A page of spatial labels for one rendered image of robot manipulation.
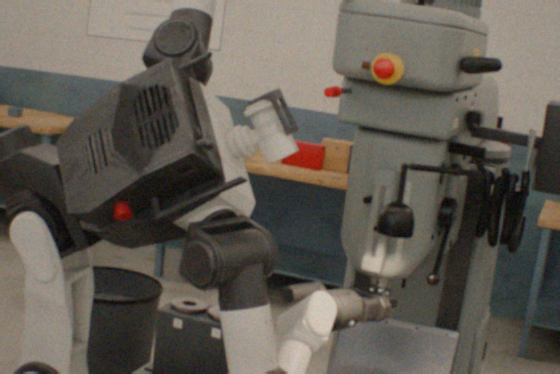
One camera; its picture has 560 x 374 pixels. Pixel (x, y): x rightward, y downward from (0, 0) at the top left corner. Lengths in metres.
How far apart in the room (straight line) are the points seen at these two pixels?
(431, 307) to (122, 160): 1.10
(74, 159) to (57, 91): 5.72
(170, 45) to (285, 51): 4.77
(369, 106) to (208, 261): 0.51
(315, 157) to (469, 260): 3.57
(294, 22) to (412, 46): 4.77
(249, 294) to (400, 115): 0.50
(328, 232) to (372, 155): 4.62
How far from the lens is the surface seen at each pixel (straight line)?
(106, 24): 7.13
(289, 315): 1.84
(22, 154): 1.78
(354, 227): 1.91
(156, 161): 1.52
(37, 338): 1.87
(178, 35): 1.74
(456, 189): 2.05
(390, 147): 1.86
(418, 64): 1.71
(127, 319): 3.75
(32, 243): 1.77
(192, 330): 2.15
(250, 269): 1.57
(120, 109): 1.61
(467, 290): 2.36
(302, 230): 6.54
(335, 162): 5.88
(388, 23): 1.72
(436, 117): 1.80
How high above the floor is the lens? 1.83
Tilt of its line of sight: 11 degrees down
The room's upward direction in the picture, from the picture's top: 7 degrees clockwise
